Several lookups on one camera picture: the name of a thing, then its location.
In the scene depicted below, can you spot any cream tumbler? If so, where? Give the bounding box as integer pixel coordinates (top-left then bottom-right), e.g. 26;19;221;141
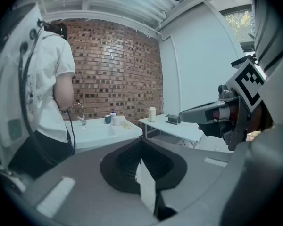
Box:
148;106;157;123

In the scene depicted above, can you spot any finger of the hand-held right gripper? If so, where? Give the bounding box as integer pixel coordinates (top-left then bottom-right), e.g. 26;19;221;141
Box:
178;97;239;125
197;123;227;137

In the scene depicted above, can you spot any white sink counter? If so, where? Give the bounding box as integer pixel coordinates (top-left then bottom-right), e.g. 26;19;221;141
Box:
64;116;143;154

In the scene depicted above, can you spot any white wall pipe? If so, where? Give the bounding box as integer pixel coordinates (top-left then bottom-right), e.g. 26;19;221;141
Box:
169;33;183;113

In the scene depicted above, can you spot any black tray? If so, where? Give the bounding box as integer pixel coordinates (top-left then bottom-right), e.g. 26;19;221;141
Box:
165;114;181;125

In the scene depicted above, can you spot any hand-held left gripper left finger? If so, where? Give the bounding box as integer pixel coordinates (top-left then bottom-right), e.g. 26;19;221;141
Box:
21;137;161;226

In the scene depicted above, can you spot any chrome faucet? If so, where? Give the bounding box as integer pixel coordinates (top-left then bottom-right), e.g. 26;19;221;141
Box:
70;102;87;126

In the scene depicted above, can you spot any thin black hanging cable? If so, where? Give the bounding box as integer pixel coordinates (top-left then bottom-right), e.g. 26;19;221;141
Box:
65;107;76;155

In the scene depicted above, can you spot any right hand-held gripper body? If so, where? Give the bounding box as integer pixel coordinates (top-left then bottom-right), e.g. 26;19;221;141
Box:
218;58;266;152

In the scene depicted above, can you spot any window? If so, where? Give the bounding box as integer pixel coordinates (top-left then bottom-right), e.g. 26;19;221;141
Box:
220;5;257;43

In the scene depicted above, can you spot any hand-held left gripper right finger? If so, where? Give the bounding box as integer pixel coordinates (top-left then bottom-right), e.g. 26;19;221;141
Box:
140;137;236;226

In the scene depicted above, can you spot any person's striped shirt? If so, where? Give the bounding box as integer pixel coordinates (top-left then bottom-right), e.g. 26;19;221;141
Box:
223;0;283;226

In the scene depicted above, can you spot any white paper tag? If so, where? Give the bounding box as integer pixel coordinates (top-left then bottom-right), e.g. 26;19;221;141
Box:
134;159;157;215

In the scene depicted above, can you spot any person's right forearm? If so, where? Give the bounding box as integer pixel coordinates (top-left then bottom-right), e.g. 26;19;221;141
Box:
251;101;274;132

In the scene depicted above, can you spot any white folding table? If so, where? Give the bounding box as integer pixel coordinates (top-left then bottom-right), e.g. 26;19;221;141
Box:
138;113;203;143

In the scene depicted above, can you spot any white ceiling pipe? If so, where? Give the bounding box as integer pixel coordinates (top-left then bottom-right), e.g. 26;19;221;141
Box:
43;9;162;32

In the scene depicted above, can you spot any thick black cable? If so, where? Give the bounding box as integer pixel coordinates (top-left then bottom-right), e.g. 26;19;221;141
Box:
17;20;62;167

